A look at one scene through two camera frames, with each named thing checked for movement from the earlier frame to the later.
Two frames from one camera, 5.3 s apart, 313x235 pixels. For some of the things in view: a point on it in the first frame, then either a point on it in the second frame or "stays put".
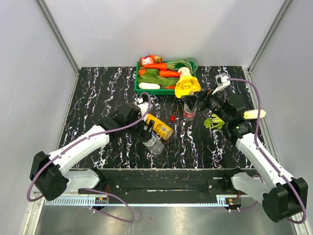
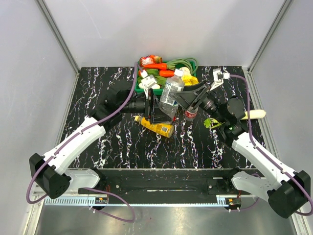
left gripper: (145, 135) → (153, 109)
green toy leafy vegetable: (152, 76) stays put
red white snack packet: (150, 59) stays put
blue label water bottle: (154, 144) → (167, 105)
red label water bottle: (189, 114) stays put
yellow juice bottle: (160, 128) stays put
